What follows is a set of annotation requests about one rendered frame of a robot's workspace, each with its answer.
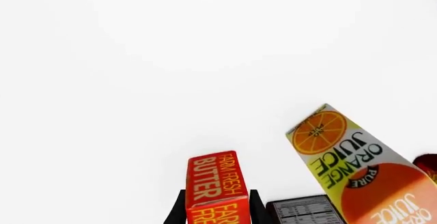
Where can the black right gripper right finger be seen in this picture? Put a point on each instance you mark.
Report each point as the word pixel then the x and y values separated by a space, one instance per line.
pixel 257 208

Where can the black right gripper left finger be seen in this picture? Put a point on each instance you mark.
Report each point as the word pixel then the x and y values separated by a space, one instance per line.
pixel 176 212

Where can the red butter box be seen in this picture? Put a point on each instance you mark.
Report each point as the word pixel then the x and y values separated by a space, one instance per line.
pixel 216 183

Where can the black box with nutrition label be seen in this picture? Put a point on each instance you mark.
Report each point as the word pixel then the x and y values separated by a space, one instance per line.
pixel 300 210

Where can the orange juice carton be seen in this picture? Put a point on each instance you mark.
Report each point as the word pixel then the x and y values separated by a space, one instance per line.
pixel 358 172

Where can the red and yellow package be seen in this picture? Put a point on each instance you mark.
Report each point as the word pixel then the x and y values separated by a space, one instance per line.
pixel 427 165

